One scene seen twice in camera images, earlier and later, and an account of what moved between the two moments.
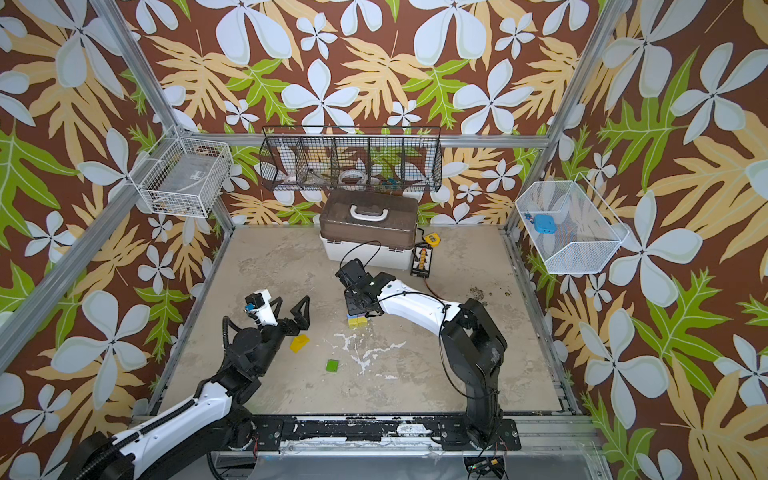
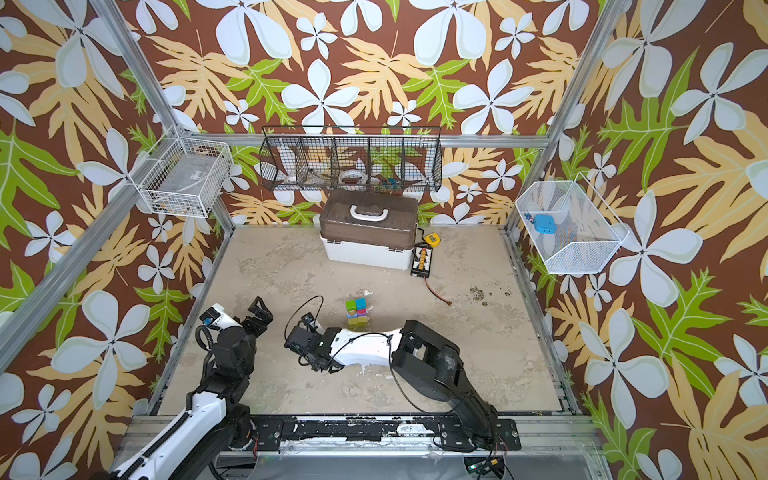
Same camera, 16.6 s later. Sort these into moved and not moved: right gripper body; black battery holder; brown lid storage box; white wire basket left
Moved: right gripper body
Not moved: white wire basket left; black battery holder; brown lid storage box
